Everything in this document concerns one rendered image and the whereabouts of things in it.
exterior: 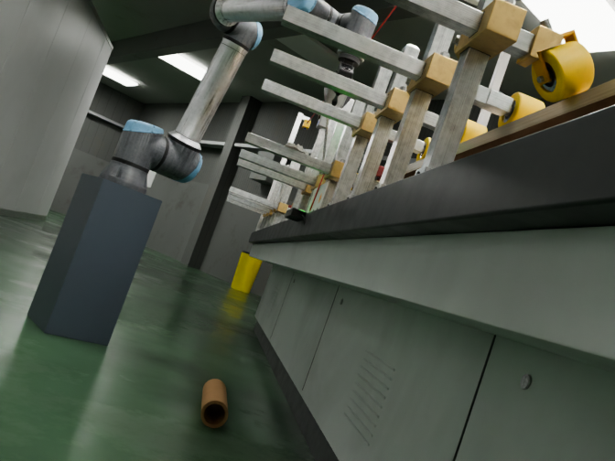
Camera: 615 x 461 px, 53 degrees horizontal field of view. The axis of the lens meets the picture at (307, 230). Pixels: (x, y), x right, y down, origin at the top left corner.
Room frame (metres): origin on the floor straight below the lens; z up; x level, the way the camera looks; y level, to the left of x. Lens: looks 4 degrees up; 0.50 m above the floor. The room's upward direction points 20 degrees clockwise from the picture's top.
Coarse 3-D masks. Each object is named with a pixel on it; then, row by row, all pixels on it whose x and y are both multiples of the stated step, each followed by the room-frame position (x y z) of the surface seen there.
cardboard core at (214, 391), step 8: (208, 384) 2.08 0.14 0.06; (216, 384) 2.05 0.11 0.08; (224, 384) 2.14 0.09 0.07; (208, 392) 1.96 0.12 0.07; (216, 392) 1.94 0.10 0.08; (224, 392) 2.01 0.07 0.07; (208, 400) 1.87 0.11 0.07; (216, 400) 1.85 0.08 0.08; (224, 400) 1.90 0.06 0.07; (208, 408) 2.00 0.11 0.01; (216, 408) 2.03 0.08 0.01; (224, 408) 1.85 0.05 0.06; (200, 416) 1.84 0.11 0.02; (208, 416) 1.91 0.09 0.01; (216, 416) 1.93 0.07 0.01; (224, 416) 1.85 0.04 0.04; (208, 424) 1.84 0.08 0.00; (216, 424) 1.85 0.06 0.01
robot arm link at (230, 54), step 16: (224, 32) 2.40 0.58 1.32; (240, 32) 2.40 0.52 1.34; (256, 32) 2.43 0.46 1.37; (224, 48) 2.42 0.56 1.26; (240, 48) 2.42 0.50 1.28; (224, 64) 2.43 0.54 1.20; (240, 64) 2.47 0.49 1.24; (208, 80) 2.45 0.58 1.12; (224, 80) 2.45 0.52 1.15; (208, 96) 2.45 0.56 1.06; (192, 112) 2.47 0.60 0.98; (208, 112) 2.48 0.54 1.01; (192, 128) 2.48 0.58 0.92; (176, 144) 2.47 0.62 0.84; (192, 144) 2.49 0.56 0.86; (176, 160) 2.48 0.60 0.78; (192, 160) 2.53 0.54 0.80; (176, 176) 2.53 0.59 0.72; (192, 176) 2.56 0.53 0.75
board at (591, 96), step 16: (576, 96) 0.90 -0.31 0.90; (592, 96) 0.85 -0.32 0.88; (608, 96) 0.81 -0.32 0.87; (544, 112) 0.98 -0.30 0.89; (560, 112) 0.93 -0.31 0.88; (576, 112) 0.89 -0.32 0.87; (592, 112) 0.87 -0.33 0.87; (496, 128) 1.16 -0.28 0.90; (512, 128) 1.08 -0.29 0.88; (528, 128) 1.03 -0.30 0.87; (544, 128) 1.00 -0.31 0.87; (464, 144) 1.31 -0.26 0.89; (480, 144) 1.21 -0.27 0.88; (496, 144) 1.17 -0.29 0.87
